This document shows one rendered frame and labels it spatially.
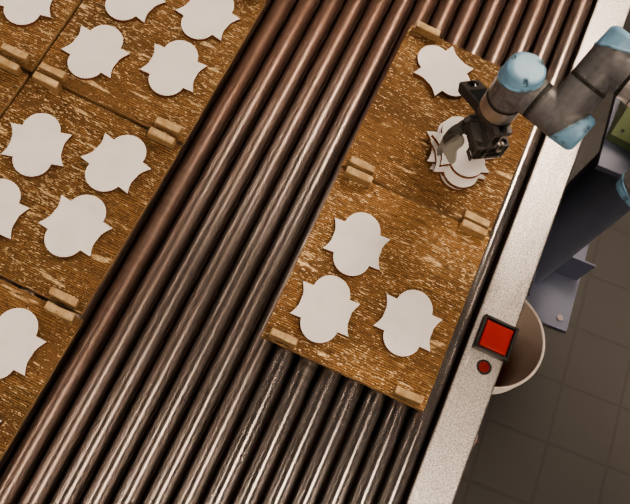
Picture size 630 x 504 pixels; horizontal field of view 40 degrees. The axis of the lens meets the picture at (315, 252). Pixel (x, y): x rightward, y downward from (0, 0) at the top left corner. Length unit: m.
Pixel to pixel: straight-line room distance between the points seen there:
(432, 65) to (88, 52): 0.76
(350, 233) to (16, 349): 0.69
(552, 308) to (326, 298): 1.33
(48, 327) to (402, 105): 0.89
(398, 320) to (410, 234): 0.20
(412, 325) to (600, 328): 1.33
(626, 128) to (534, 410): 1.05
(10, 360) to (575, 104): 1.12
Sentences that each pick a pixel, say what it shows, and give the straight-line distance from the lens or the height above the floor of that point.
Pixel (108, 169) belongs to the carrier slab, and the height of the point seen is 0.95.
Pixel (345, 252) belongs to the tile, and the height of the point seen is 0.95.
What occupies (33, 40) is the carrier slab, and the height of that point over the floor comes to 0.94.
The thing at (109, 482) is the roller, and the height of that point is 0.92.
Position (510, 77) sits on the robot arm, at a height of 1.32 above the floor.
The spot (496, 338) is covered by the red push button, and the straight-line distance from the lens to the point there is 1.80.
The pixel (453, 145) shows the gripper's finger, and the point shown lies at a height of 1.04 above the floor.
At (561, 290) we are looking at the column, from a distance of 2.95.
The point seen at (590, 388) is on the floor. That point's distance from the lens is 2.91.
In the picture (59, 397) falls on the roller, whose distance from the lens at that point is 1.68.
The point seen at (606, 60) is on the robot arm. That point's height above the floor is 1.39.
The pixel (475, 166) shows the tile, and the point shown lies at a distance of 1.87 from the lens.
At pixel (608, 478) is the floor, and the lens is 2.88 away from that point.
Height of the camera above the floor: 2.56
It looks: 68 degrees down
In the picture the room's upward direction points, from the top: 23 degrees clockwise
